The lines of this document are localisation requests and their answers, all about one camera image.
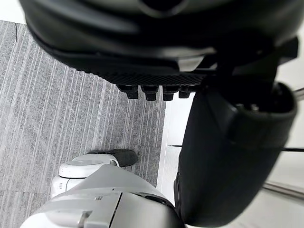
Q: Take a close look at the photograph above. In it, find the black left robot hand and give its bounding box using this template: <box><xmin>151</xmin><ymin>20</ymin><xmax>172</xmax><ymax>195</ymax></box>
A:
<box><xmin>18</xmin><ymin>0</ymin><xmax>304</xmax><ymax>228</ymax></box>

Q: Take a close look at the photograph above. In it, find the dark robot foot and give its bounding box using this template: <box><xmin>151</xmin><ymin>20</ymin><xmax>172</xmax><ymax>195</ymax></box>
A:
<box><xmin>87</xmin><ymin>149</ymin><xmax>138</xmax><ymax>167</ymax></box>

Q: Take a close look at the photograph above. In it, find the white cabinet front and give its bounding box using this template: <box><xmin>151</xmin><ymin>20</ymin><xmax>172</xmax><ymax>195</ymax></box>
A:
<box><xmin>156</xmin><ymin>23</ymin><xmax>304</xmax><ymax>228</ymax></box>

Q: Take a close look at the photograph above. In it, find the silver cabinet handle bar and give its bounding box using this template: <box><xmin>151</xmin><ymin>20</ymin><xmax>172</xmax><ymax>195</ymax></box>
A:
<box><xmin>262</xmin><ymin>181</ymin><xmax>304</xmax><ymax>199</ymax></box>

